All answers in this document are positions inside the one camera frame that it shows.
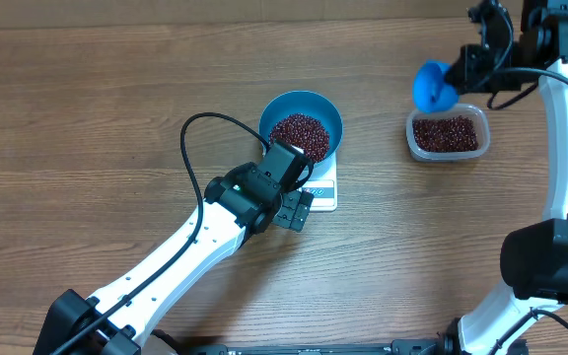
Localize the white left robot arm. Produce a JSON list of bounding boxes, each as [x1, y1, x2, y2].
[[34, 142, 313, 354]]

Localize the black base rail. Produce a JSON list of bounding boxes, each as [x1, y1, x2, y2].
[[177, 337, 462, 355]]

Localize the blue plastic measuring scoop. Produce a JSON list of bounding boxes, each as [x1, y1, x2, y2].
[[412, 60, 459, 113]]

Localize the red adzuki beans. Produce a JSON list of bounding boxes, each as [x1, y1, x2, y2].
[[412, 115, 479, 153]]

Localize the red beans in bowl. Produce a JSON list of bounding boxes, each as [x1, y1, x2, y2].
[[269, 113, 330, 163]]

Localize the clear plastic food container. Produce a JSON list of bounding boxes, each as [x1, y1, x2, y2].
[[405, 104, 490, 162]]

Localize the teal plastic bowl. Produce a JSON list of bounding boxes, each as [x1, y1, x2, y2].
[[258, 91, 343, 167]]

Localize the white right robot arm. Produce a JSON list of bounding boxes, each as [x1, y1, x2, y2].
[[435, 1, 568, 354]]

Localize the white digital kitchen scale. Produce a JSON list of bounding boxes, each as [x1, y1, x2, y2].
[[301, 154, 338, 212]]

